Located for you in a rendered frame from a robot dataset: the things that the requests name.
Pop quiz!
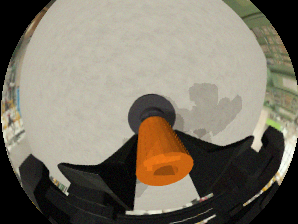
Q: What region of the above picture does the orange knob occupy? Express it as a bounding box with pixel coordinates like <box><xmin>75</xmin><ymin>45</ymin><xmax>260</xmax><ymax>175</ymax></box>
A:
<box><xmin>136</xmin><ymin>117</ymin><xmax>193</xmax><ymax>186</ymax></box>

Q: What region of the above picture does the black stepped round pedestal with shaft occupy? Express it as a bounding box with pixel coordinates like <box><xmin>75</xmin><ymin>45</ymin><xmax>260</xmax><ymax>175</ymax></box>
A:
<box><xmin>128</xmin><ymin>93</ymin><xmax>176</xmax><ymax>135</ymax></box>

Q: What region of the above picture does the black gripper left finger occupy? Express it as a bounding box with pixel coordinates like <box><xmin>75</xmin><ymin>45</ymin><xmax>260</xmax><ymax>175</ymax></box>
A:
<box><xmin>57</xmin><ymin>135</ymin><xmax>138</xmax><ymax>212</ymax></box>

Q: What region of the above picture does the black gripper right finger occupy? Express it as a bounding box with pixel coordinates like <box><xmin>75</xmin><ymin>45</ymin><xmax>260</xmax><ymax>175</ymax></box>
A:
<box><xmin>173</xmin><ymin>129</ymin><xmax>255</xmax><ymax>198</ymax></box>

